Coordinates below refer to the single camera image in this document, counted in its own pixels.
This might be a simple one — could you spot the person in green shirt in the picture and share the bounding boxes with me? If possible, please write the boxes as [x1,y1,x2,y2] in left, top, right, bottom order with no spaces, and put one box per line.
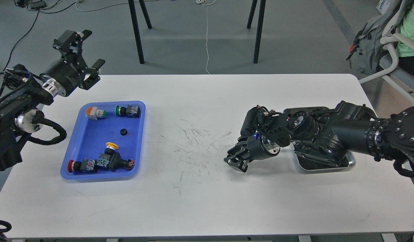
[396,2,414,76]

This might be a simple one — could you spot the white frame chair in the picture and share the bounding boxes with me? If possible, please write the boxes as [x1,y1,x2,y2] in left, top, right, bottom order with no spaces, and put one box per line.
[359,1,414,106]

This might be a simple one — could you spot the black switch red terminals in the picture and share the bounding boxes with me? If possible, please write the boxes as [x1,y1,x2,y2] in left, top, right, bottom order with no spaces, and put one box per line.
[95,153,135,172]

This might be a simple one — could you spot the black table leg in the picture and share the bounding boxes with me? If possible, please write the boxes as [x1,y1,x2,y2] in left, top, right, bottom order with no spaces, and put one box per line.
[246,0,266,64]
[128,0,152,64]

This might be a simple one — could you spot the white hanging cord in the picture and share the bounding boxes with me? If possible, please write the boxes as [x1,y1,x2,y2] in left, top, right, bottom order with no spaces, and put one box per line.
[196,0,216,75]

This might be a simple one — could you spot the silver metal tray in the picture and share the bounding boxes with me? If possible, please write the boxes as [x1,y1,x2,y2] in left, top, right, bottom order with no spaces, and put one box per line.
[284,102,356,174]

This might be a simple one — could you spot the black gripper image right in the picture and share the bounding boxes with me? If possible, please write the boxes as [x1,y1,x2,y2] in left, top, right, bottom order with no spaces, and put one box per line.
[223,134,281,173]

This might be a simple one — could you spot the black floor cable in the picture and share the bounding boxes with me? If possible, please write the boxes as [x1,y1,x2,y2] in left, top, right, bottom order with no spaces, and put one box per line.
[0,0,80,82]

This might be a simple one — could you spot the green push button black body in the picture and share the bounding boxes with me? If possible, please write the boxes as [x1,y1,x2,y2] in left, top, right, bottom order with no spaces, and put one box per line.
[115,105,141,118]

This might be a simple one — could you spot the red push button switch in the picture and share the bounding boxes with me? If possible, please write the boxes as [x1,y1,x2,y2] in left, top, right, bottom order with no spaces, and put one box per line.
[66,158,98,173]

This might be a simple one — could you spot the black table leg left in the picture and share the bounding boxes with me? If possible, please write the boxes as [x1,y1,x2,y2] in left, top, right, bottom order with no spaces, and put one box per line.
[128,0,152,64]

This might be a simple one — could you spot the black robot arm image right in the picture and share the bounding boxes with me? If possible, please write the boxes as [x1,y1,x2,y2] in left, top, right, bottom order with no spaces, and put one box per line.
[224,101,414,179]

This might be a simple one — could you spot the grey backpack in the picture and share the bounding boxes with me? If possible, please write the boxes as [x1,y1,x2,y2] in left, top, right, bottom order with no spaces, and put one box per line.
[346,11,396,75]

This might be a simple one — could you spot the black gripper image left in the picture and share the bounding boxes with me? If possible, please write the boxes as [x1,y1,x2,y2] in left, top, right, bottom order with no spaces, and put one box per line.
[40,30,106,97]

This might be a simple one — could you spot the black table leg right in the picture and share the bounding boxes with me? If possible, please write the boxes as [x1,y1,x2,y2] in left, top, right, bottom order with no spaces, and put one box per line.
[246,0,266,64]

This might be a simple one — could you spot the yellow mushroom push button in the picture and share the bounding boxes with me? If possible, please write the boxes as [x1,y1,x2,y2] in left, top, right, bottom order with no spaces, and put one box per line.
[104,142,119,155]

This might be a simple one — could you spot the blue plastic tray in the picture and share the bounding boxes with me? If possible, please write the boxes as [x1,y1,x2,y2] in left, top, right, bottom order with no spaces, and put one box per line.
[60,100,146,181]

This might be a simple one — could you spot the small black gear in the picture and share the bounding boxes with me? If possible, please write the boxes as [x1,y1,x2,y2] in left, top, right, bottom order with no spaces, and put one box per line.
[120,128,128,136]

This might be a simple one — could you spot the orange green push button switch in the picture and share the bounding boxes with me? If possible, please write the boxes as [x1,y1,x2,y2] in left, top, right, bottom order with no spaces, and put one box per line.
[84,106,107,120]

